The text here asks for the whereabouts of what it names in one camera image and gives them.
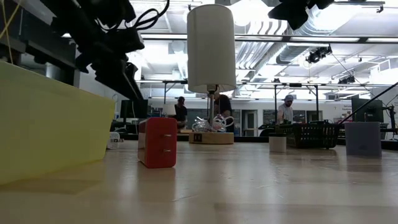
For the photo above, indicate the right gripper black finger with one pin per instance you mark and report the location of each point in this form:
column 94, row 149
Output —
column 292, row 14

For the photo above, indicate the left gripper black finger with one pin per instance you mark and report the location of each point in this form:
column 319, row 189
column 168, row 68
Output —
column 121, row 77

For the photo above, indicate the teal and white charger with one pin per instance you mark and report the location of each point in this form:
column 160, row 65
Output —
column 113, row 140

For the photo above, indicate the red wall charger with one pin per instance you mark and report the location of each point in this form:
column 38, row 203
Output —
column 155, row 143

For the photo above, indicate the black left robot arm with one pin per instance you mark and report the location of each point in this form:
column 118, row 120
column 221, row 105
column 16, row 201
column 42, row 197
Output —
column 87, row 15

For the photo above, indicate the black computer monitor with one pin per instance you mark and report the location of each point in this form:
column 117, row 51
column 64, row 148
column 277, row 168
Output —
column 133, row 110
column 367, row 112

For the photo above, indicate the black ceiling spotlight cluster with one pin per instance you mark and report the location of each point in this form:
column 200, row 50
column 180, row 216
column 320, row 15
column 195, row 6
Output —
column 318, row 54

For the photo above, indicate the small white background lamp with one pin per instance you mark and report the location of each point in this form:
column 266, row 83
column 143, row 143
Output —
column 168, row 109

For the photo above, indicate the person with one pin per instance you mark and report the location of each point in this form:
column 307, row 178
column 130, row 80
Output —
column 285, row 112
column 181, row 113
column 225, row 109

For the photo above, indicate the yellow translucent plastic bin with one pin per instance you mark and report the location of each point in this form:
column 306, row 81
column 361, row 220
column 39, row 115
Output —
column 46, row 124

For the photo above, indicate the white cylindrical lamp shade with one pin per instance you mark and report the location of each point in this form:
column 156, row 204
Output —
column 211, row 56

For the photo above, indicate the metal lamp pole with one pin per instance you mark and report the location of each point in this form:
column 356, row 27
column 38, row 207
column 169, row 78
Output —
column 211, row 105

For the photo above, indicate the round wooden lamp base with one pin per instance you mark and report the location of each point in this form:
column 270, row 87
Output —
column 217, row 138

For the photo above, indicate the background door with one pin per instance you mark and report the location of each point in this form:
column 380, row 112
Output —
column 249, row 123

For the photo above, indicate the black plastic mesh basket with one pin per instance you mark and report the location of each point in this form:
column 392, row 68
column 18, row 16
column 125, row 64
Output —
column 311, row 137

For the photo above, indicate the lavender cube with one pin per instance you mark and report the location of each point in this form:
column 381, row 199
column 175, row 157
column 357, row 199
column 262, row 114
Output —
column 362, row 140

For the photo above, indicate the long ceiling light rail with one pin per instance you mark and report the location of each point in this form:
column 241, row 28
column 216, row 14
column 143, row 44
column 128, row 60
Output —
column 311, row 39

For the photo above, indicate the silver ceiling duct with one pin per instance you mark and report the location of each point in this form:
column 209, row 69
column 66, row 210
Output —
column 298, row 53

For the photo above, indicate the black metal background frame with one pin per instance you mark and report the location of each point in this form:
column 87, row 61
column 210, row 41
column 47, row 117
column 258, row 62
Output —
column 275, row 102

